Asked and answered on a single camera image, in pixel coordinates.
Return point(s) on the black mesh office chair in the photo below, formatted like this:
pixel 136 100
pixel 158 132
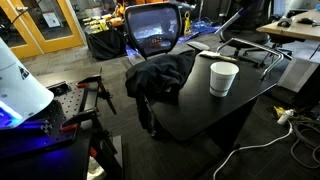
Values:
pixel 153 30

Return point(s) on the white paper door sign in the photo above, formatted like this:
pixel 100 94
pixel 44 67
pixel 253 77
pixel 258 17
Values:
pixel 51 19

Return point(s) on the black cloth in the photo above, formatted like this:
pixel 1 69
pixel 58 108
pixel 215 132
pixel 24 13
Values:
pixel 156 73

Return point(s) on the yellow wet floor sign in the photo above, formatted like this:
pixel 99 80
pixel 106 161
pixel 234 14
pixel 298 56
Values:
pixel 188 26

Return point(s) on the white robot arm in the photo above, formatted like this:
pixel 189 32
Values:
pixel 20 90

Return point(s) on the wooden desk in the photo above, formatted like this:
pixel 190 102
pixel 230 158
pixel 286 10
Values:
pixel 300 30

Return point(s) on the white pen blue cap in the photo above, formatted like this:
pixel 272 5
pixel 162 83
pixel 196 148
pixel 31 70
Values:
pixel 230 21

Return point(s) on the white coffee cup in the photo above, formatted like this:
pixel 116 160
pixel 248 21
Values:
pixel 221 80

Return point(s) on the yellow packages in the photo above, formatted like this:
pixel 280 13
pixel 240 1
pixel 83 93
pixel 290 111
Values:
pixel 98 25

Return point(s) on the yellow framed glass door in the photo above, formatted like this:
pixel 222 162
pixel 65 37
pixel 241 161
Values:
pixel 75 30
pixel 31 50

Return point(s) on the black draped table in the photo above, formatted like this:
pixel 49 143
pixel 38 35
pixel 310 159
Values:
pixel 106 43

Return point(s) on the black swivel office chair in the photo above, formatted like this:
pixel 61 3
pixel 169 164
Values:
pixel 256 26

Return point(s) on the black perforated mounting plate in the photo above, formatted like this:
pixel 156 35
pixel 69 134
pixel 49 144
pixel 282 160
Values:
pixel 68 101

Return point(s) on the white cabinet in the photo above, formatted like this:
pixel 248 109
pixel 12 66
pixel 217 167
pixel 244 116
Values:
pixel 296 75

